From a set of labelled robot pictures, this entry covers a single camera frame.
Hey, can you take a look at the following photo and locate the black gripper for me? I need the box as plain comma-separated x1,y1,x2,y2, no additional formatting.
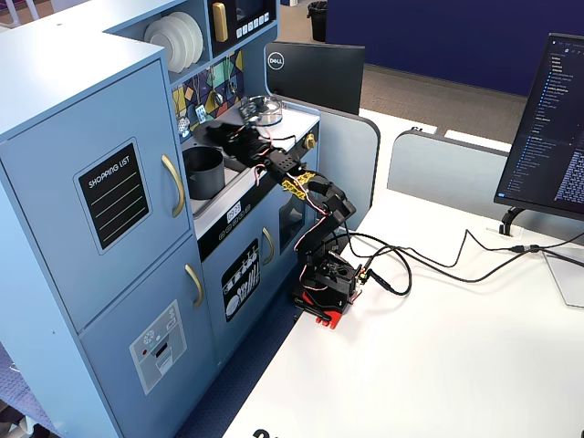
205,120,275,162

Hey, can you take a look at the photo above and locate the shiny steel pot lid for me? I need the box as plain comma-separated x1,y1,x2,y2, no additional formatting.
241,94,285,114

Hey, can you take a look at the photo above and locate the steel slotted spatula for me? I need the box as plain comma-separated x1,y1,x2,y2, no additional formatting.
193,75,207,123

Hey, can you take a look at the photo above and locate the steel ladle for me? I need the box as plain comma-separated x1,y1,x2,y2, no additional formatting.
210,66,225,107

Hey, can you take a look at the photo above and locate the steel skimmer spoon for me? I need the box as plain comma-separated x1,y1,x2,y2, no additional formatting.
177,84,192,139

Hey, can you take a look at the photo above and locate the gray plastic pot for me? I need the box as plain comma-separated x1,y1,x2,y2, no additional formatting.
182,145,227,201

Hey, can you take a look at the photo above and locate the white toy plate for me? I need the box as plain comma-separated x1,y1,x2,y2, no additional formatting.
159,14,193,70
171,11,204,66
143,17,177,74

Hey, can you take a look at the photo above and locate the black Dell monitor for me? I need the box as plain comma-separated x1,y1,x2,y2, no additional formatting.
264,40,366,117

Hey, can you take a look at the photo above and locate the black toy microwave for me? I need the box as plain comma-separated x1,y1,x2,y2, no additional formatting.
207,0,279,52

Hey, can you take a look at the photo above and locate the black shopping list decal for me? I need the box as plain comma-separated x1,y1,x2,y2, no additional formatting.
72,136,154,256

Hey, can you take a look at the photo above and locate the black trash bin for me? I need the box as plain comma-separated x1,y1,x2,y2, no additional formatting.
306,0,329,44

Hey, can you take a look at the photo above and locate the blue wooden toy kitchen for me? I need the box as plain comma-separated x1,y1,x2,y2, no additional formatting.
0,0,323,438

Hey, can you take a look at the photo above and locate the red black table clamp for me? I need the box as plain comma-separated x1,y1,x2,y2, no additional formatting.
291,291,347,331

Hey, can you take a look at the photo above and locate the gray long desk divider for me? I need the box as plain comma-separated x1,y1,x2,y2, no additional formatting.
386,129,584,245

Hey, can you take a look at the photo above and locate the black monitor stand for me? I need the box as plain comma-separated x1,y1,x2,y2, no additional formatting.
498,206,527,236

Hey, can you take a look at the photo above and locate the monitor showing code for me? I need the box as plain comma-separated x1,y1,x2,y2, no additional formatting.
493,31,584,224

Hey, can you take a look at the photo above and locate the gray flat laptop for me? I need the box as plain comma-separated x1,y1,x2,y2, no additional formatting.
541,247,584,308

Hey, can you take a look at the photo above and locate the long gold fridge handle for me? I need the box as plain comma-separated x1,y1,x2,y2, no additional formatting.
160,153,187,219

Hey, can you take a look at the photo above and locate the gold microwave handle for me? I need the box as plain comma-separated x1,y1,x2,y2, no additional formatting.
212,2,229,44

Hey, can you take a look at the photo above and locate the gold dishwasher door handle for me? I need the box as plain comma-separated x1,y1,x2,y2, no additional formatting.
261,226,276,266

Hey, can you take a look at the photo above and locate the short gold freezer handle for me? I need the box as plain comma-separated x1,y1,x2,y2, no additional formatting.
184,263,205,309

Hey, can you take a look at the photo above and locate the looped black cable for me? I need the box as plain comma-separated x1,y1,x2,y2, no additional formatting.
350,240,414,297

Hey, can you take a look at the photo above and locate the long black cable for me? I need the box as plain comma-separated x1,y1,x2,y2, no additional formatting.
339,229,584,285

